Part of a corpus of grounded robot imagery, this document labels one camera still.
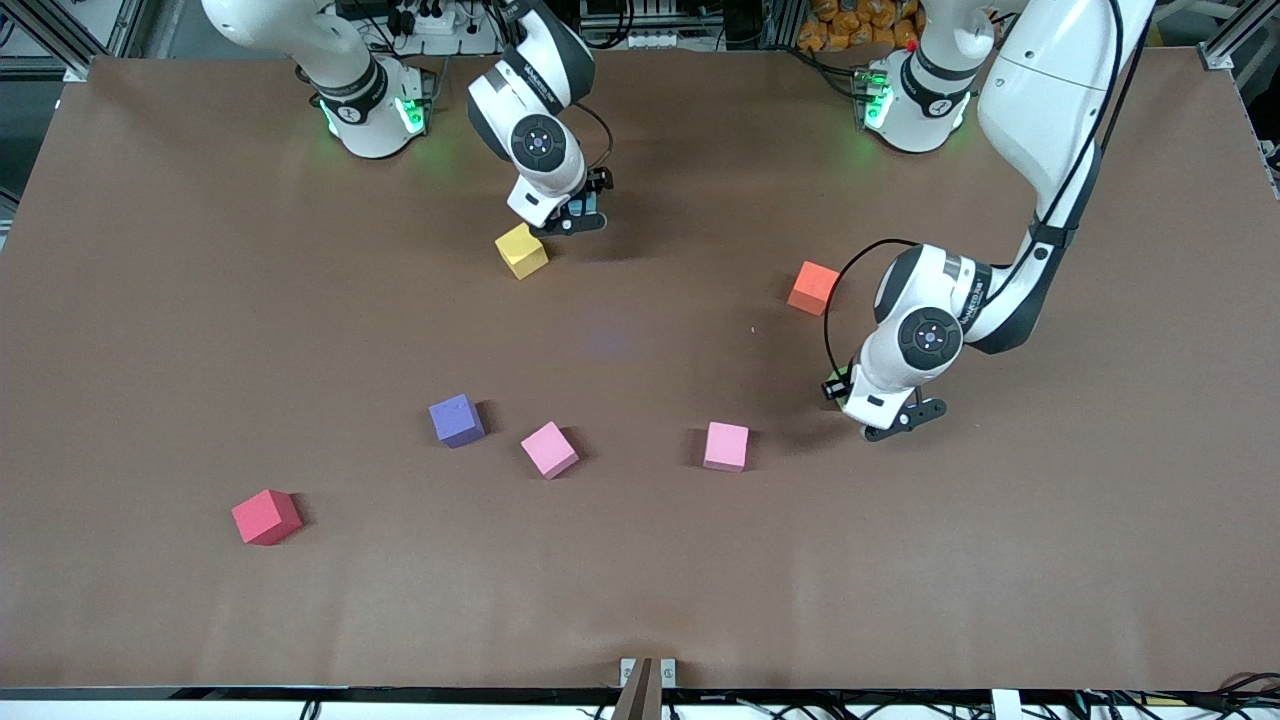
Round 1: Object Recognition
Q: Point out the yellow foam block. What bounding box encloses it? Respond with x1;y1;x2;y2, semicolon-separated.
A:
494;222;550;281

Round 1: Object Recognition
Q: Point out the pink foam block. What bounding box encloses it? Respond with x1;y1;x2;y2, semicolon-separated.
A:
520;421;581;481
702;421;751;473

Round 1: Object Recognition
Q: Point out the purple foam block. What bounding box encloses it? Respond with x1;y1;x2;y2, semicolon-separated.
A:
428;393;486;449

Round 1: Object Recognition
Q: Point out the orange foam block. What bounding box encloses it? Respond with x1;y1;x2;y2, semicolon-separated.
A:
786;260;841;317

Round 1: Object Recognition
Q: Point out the brown table mat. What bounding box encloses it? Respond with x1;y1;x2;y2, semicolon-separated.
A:
0;48;1280;691

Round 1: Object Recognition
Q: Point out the pile of orange objects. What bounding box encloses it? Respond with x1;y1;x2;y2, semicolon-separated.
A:
797;0;926;53

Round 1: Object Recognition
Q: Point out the red foam block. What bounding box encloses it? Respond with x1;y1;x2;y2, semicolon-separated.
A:
231;488;303;547

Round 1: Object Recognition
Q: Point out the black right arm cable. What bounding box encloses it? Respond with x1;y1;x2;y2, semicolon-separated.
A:
572;100;615;176

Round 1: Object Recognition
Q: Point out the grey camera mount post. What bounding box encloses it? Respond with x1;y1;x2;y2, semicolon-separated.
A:
612;657;663;720

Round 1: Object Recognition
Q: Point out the aluminium frame post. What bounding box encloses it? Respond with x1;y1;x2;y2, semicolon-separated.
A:
1200;0;1280;73
0;0;151;83

